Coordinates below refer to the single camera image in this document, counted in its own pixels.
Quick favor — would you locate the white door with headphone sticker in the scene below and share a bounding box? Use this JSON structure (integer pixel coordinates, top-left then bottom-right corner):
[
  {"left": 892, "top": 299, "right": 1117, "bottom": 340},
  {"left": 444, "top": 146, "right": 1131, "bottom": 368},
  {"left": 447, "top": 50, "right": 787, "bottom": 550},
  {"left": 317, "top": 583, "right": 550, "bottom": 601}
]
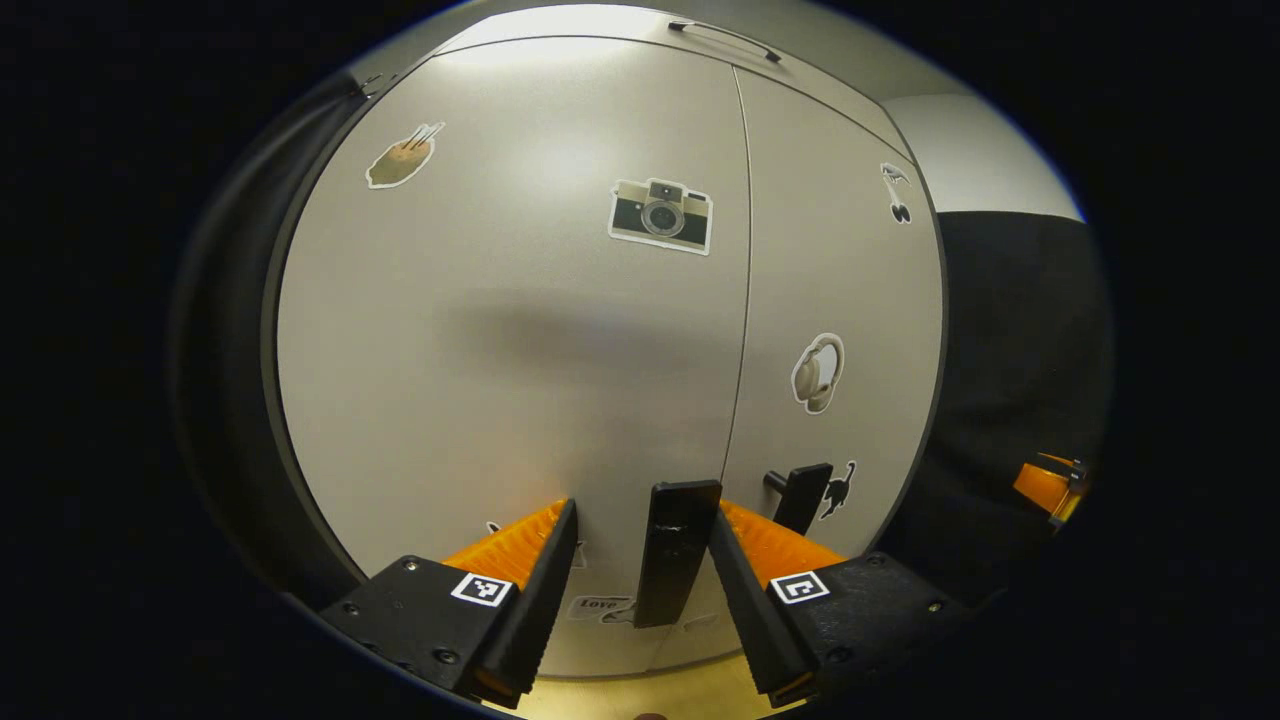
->
[{"left": 720, "top": 65, "right": 948, "bottom": 621}]

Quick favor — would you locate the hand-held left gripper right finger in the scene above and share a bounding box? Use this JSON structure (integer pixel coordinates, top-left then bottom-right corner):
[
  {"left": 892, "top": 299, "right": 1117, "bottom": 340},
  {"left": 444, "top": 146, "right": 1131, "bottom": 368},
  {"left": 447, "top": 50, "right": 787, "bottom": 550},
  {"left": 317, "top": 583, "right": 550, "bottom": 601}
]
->
[{"left": 706, "top": 498, "right": 979, "bottom": 709}]

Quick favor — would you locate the white door with camera sticker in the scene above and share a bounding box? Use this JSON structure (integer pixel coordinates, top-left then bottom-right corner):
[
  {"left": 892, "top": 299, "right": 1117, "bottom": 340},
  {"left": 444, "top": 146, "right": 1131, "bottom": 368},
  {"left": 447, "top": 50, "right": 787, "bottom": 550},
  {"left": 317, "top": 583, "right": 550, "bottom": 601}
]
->
[{"left": 275, "top": 35, "right": 753, "bottom": 681}]

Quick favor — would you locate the black door handle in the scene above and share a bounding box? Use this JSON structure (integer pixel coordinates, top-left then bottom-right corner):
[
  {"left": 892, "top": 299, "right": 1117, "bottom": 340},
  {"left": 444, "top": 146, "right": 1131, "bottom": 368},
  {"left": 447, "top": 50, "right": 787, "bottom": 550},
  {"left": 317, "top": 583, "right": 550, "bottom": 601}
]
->
[
  {"left": 633, "top": 480, "right": 723, "bottom": 629},
  {"left": 764, "top": 462, "right": 835, "bottom": 537}
]

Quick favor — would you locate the white cabinet drawer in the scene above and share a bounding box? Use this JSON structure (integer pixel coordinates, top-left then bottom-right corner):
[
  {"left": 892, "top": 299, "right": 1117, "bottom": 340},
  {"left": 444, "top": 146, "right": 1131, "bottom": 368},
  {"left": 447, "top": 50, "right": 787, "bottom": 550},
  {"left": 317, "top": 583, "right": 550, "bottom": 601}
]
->
[{"left": 435, "top": 0, "right": 906, "bottom": 136}]

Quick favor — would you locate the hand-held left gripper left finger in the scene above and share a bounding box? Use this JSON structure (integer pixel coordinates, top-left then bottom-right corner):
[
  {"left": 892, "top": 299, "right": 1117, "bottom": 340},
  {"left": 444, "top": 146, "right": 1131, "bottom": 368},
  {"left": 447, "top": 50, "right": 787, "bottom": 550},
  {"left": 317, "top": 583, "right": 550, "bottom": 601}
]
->
[{"left": 318, "top": 498, "right": 580, "bottom": 711}]

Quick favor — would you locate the white shoe cabinet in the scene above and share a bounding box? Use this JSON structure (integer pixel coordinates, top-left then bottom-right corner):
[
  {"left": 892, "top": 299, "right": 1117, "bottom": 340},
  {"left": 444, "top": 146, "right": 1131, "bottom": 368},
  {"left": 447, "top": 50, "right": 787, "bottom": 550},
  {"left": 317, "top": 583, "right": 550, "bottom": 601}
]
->
[{"left": 262, "top": 0, "right": 951, "bottom": 686}]

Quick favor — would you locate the black backdrop cloth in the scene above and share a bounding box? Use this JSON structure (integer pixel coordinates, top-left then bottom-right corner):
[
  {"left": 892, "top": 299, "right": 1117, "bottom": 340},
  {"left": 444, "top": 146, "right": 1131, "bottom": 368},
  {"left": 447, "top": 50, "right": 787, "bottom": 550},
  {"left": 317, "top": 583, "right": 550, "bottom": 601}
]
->
[{"left": 880, "top": 210, "right": 1116, "bottom": 606}]

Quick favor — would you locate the dark drawer handle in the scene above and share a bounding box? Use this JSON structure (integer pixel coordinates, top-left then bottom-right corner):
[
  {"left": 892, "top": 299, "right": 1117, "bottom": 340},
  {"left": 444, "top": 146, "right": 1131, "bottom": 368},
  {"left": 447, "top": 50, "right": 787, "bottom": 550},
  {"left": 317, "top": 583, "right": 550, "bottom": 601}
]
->
[{"left": 667, "top": 18, "right": 783, "bottom": 64}]

